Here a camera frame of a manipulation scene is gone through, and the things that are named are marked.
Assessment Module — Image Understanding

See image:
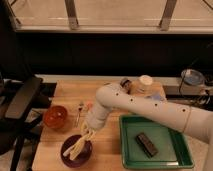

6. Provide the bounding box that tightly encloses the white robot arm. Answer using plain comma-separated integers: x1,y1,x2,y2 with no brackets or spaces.
84,83,213,171

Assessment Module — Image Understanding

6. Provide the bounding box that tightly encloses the purple bowl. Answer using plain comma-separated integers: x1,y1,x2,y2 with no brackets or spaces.
60,135,92,168

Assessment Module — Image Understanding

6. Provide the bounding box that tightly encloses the red chili pepper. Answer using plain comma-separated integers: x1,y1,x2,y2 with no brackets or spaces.
87,102,93,110

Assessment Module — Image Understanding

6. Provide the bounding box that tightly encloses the blue crumpled cloth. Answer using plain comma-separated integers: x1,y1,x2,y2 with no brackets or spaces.
151,93,164,101

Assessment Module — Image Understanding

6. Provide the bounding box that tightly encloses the orange bowl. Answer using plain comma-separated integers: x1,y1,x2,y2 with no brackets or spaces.
43,105,68,129

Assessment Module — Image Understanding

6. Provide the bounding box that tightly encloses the peeled yellow banana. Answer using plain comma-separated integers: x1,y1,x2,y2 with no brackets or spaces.
62,135,93,160

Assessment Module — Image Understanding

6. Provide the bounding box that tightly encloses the black office chair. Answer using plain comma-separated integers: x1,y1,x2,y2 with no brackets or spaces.
0,77,51,171

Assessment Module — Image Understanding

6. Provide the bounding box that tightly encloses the dark chocolate bar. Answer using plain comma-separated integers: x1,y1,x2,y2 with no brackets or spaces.
136,132,158,157

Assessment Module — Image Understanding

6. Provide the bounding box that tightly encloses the green plastic tray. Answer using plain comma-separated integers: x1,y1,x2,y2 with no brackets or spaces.
119,114,194,169

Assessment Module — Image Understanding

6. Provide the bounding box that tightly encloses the small dark round object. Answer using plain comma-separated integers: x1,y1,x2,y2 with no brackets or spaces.
120,78,131,89

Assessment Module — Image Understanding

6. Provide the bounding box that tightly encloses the white plastic cup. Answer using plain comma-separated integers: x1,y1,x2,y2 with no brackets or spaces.
132,75,153,94

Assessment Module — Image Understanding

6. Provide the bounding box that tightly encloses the metal fork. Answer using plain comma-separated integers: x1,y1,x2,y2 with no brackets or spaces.
75,102,84,127

